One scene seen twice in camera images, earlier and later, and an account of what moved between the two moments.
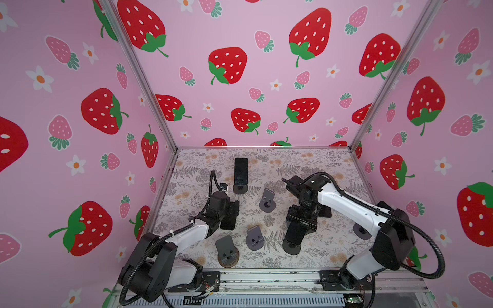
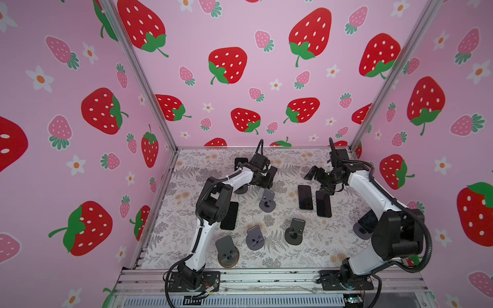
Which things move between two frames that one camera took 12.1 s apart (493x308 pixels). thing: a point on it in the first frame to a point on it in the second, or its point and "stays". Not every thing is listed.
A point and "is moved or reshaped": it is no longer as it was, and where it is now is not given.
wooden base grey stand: (228, 255) stays
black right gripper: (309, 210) to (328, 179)
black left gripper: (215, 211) to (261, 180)
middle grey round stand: (268, 204) stays
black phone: (296, 231) is moved or reshaped
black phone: (228, 222) stays
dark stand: (291, 248) to (294, 234)
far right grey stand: (361, 231) stays
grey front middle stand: (254, 240) stays
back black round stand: (240, 189) stays
